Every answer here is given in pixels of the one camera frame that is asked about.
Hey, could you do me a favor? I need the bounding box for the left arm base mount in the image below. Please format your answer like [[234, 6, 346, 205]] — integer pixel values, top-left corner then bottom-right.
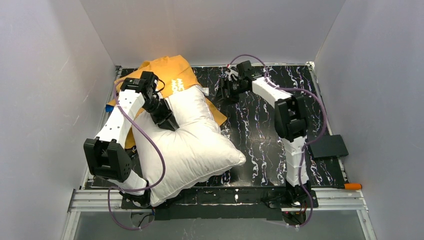
[[118, 190, 152, 209]]

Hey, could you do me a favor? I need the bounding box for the aluminium frame rail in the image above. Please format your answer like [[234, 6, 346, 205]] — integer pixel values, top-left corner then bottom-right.
[[61, 66, 123, 240]]

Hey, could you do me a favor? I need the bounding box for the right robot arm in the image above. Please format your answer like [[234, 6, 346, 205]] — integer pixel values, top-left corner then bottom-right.
[[214, 60, 309, 187]]

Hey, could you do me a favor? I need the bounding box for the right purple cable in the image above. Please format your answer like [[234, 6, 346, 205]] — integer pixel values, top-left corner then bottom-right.
[[227, 54, 329, 229]]

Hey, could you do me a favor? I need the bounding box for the purple cable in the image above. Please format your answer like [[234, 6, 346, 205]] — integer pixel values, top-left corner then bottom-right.
[[107, 79, 167, 231], [227, 54, 329, 229]]

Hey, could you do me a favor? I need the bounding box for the white pillow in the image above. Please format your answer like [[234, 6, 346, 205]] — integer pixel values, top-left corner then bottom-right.
[[133, 85, 246, 207]]

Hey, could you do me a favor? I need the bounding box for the orange handled tool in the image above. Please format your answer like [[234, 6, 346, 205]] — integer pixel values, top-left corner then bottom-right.
[[314, 183, 362, 191]]

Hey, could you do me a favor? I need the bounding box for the black plate on table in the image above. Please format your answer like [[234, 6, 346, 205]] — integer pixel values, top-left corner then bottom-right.
[[309, 134, 349, 160]]

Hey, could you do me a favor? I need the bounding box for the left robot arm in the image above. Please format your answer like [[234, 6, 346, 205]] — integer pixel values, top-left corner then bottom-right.
[[83, 71, 179, 196]]

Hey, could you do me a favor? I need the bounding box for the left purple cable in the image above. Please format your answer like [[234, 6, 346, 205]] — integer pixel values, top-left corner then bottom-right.
[[107, 79, 167, 231]]

